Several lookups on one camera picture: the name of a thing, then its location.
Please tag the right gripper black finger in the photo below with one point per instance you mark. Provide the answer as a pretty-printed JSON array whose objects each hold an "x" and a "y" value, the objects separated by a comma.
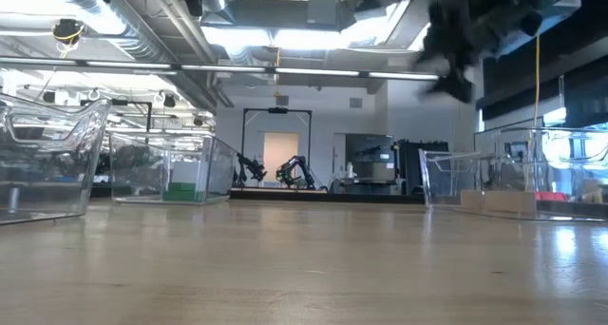
[{"x": 458, "y": 88}]

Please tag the black background robot arm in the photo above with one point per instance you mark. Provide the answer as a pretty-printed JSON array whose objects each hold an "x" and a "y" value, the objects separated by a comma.
[
  {"x": 252, "y": 167},
  {"x": 299, "y": 166}
]

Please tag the black table edge frame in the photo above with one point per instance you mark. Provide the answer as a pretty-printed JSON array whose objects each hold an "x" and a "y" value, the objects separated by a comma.
[{"x": 361, "y": 197}]

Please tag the gray wall vent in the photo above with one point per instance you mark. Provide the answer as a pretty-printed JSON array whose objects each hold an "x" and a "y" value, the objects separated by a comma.
[
  {"x": 282, "y": 101},
  {"x": 355, "y": 102}
]

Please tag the tan cardboard box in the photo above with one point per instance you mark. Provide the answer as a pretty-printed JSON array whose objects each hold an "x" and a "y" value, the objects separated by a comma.
[{"x": 592, "y": 192}]

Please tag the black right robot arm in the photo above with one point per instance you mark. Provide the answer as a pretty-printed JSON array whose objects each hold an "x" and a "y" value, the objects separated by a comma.
[{"x": 503, "y": 6}]

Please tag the white paper label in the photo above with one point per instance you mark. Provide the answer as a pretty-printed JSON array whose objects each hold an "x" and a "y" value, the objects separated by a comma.
[{"x": 186, "y": 172}]

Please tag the long ceiling light bar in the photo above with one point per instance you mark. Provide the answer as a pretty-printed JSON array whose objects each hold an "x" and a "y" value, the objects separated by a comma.
[{"x": 223, "y": 68}]

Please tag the red box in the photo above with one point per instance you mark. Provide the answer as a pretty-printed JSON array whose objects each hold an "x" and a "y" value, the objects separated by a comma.
[{"x": 551, "y": 196}]

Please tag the dark shelf unit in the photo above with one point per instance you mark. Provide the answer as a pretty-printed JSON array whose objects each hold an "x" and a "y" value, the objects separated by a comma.
[{"x": 370, "y": 149}]

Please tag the black hanging ceiling fixture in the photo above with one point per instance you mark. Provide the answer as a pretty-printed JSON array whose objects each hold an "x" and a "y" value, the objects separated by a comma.
[{"x": 169, "y": 101}]

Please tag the black metal gantry frame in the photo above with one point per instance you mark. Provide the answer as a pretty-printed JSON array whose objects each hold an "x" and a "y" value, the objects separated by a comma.
[{"x": 256, "y": 110}]

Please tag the black monitor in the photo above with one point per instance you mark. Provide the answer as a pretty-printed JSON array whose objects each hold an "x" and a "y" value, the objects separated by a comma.
[{"x": 516, "y": 150}]

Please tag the black cabinet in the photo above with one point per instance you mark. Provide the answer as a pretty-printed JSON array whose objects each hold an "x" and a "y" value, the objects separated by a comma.
[{"x": 413, "y": 168}]

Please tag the clear bin centre left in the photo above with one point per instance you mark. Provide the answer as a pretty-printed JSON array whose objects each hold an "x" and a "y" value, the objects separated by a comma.
[{"x": 138, "y": 173}]

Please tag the clear plastic bin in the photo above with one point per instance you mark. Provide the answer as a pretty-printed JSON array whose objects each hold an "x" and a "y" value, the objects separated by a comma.
[
  {"x": 570, "y": 206},
  {"x": 47, "y": 173}
]

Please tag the white bottle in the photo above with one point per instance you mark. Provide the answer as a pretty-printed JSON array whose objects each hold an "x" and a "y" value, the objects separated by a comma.
[{"x": 350, "y": 170}]

